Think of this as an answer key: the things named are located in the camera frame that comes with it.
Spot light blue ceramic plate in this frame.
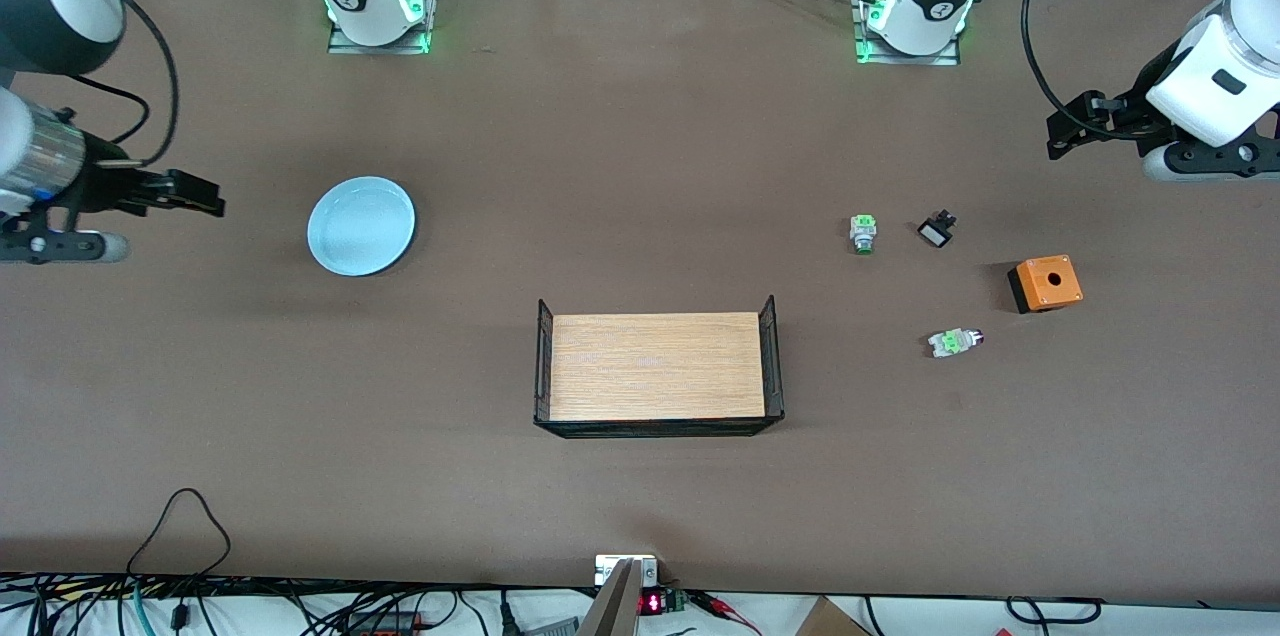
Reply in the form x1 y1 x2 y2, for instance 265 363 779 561
307 176 417 278

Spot green white switch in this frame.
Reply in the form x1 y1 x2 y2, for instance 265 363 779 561
927 327 985 360

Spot black power strip orange switches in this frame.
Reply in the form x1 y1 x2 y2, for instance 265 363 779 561
340 609 426 636

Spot brown cardboard piece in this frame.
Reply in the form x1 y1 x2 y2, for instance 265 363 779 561
795 596 873 636

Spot red alligator clip lead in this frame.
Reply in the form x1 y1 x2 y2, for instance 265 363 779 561
688 590 763 635

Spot orange button enclosure box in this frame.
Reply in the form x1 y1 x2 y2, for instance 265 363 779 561
1007 255 1084 315

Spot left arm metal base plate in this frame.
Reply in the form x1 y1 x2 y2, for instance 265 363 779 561
850 0 963 67

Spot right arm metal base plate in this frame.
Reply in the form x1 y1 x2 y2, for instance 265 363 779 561
328 0 441 55

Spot black looped cable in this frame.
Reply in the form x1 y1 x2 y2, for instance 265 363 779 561
125 488 233 579

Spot black cable coil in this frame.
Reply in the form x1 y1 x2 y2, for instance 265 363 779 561
1003 596 1103 627

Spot black wire basket wooden base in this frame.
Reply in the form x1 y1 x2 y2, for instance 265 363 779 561
533 294 786 440

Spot silver pole mount plate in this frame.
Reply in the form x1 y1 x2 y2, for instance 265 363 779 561
594 554 659 588

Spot camera mount pole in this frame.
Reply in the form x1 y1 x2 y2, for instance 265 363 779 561
578 559 643 636

